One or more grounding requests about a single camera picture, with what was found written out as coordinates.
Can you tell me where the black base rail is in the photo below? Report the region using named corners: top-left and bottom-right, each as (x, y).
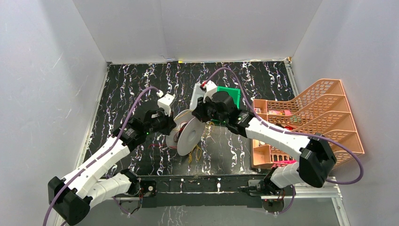
top-left (93, 175), bottom-right (297, 209)

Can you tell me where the red wire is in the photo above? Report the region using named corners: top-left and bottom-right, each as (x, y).
top-left (148, 121), bottom-right (188, 150)

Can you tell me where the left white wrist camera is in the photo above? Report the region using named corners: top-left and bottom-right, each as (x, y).
top-left (157, 94), bottom-right (175, 116)

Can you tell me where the purple cable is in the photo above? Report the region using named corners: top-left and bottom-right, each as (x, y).
top-left (42, 86), bottom-right (163, 226)
top-left (206, 67), bottom-right (365, 185)

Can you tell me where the pink item in organizer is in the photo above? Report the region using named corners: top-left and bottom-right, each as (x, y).
top-left (274, 160), bottom-right (296, 165)

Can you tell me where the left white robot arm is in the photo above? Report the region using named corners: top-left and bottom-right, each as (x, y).
top-left (48, 107), bottom-right (176, 226)

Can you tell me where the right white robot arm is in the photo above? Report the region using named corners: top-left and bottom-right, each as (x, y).
top-left (192, 91), bottom-right (336, 195)

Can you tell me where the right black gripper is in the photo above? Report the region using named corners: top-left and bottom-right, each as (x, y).
top-left (192, 94), bottom-right (228, 124)

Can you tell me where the orange desk organizer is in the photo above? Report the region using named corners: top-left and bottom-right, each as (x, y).
top-left (251, 79), bottom-right (365, 169)

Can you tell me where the yellow wire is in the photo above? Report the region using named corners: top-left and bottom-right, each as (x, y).
top-left (174, 109), bottom-right (219, 163)

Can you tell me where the green plastic bin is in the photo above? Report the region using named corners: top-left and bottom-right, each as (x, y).
top-left (217, 86), bottom-right (241, 108)

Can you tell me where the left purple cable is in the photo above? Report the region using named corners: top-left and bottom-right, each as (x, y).
top-left (42, 86), bottom-right (163, 226)

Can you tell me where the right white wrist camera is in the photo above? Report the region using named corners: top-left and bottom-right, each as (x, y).
top-left (201, 81), bottom-right (217, 102)

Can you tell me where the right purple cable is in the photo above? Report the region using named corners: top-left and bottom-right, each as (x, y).
top-left (206, 67), bottom-right (365, 185)

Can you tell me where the white filament spool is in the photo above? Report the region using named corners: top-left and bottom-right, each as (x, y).
top-left (166, 109), bottom-right (206, 156)

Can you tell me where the white plastic bin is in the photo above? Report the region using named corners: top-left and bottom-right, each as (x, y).
top-left (189, 83), bottom-right (206, 110)

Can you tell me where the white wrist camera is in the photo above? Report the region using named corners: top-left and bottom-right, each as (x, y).
top-left (201, 81), bottom-right (217, 102)
top-left (157, 94), bottom-right (175, 116)

